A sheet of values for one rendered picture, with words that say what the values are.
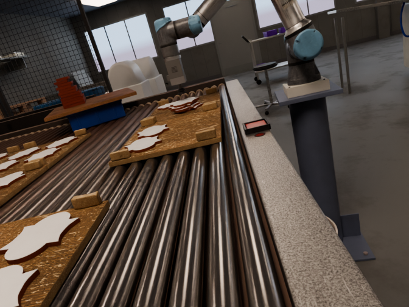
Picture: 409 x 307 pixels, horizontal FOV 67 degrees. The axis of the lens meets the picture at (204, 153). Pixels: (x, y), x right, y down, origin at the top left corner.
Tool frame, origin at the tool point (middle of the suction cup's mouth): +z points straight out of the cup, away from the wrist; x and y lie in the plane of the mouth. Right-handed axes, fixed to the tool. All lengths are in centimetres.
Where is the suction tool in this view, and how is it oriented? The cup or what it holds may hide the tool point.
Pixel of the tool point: (182, 93)
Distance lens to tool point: 141.5
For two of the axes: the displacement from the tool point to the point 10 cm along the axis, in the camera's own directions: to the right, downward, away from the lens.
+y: 0.0, 3.4, -9.4
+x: 9.7, -2.3, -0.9
